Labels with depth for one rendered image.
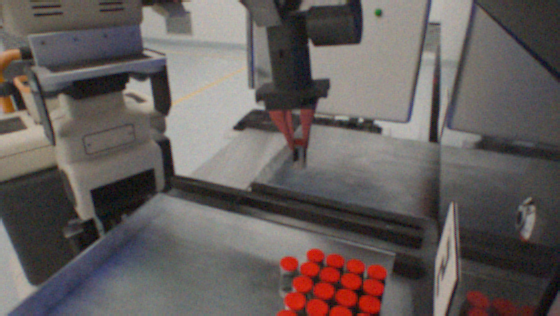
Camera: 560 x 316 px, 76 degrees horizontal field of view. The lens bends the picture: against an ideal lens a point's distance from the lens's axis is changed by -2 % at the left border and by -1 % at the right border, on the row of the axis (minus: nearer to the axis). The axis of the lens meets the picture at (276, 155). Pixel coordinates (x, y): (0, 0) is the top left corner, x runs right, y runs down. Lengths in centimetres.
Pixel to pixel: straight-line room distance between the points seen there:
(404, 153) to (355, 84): 40
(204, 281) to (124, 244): 13
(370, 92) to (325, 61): 16
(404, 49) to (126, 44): 70
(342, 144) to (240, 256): 38
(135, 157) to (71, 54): 28
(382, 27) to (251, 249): 75
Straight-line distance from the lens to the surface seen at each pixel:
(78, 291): 50
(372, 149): 76
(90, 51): 88
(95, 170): 95
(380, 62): 108
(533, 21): 20
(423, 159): 76
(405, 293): 47
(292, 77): 50
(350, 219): 52
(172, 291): 46
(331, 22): 47
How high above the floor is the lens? 121
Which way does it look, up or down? 27 degrees down
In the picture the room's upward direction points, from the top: straight up
